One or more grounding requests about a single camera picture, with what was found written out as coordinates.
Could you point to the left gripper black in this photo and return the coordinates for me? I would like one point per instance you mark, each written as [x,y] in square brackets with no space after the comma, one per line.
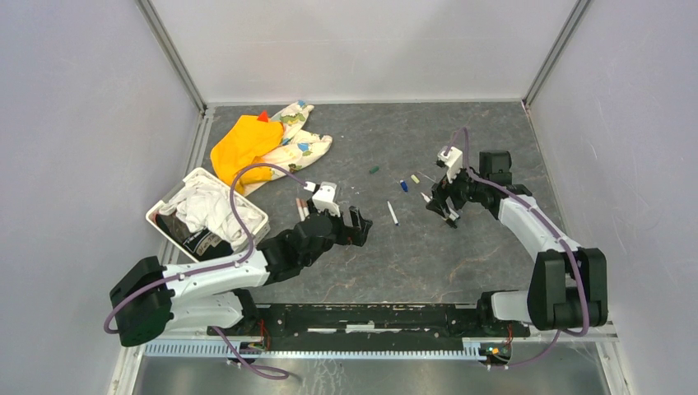
[357,234]

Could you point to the white cloth in basket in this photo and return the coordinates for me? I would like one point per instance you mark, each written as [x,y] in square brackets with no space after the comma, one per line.
[204,202]

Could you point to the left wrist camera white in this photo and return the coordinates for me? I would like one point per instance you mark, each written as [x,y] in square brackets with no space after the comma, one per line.
[324,199]

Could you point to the white laundry basket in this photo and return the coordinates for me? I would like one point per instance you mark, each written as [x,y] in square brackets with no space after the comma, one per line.
[258,234]

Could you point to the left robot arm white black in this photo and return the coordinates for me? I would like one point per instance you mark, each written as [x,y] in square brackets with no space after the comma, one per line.
[152,298]

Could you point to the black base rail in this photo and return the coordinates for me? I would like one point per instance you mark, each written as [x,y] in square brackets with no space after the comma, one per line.
[372,327]

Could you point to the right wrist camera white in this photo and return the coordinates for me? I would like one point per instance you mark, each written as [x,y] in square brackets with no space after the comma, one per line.
[452,160]

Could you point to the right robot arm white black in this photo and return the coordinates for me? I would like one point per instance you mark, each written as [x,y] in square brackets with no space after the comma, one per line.
[568,287]

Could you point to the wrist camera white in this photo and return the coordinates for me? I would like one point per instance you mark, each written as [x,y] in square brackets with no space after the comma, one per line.
[324,199]
[452,160]

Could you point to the yellow orange cloth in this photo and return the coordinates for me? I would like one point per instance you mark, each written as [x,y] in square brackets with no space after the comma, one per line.
[247,142]

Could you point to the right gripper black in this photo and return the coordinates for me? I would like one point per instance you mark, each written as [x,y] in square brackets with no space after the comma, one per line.
[444,189]

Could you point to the black garment in basket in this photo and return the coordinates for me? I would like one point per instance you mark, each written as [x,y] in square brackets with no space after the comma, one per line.
[202,245]

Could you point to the cream patterned cloth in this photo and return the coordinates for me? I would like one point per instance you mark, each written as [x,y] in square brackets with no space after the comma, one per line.
[297,150]

